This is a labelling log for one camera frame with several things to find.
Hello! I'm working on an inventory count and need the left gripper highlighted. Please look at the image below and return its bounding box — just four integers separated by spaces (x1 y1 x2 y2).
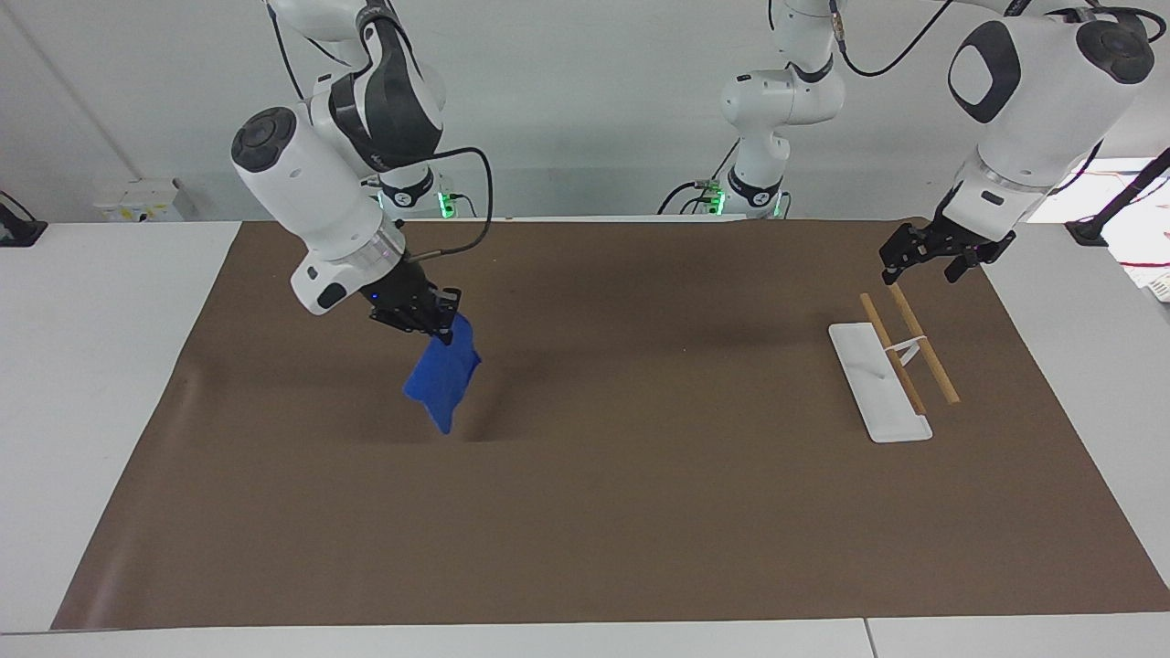
879 212 1017 285

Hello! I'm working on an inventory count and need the white rack with wooden bars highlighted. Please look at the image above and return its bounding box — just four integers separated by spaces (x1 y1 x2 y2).
827 282 962 445

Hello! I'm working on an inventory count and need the white box with yellow labels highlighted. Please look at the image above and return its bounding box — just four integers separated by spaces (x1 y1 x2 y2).
91 177 189 223

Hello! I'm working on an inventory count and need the black cable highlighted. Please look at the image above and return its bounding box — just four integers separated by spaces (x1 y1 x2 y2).
402 146 495 266
266 0 307 101
657 137 741 217
830 0 955 79

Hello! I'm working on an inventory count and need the black stand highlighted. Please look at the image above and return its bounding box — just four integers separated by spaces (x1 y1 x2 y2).
0 190 48 249
1064 146 1170 249

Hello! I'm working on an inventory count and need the blue towel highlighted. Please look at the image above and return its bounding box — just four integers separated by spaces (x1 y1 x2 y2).
403 313 483 436

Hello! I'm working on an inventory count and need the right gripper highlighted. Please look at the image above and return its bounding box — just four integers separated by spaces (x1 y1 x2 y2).
359 258 463 346

